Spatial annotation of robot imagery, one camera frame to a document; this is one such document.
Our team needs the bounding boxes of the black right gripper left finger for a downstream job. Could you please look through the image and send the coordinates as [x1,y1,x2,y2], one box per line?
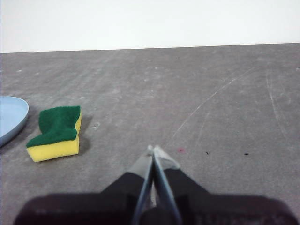
[13,144,155,225]

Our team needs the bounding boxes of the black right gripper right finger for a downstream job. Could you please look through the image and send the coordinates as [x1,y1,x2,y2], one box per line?
[153,144,300,225]

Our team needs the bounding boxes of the blue round plate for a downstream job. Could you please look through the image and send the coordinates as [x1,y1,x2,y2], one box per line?
[0,96,30,148]

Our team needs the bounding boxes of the yellow sponge with green pad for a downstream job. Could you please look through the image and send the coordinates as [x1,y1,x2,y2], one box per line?
[26,105,83,163]

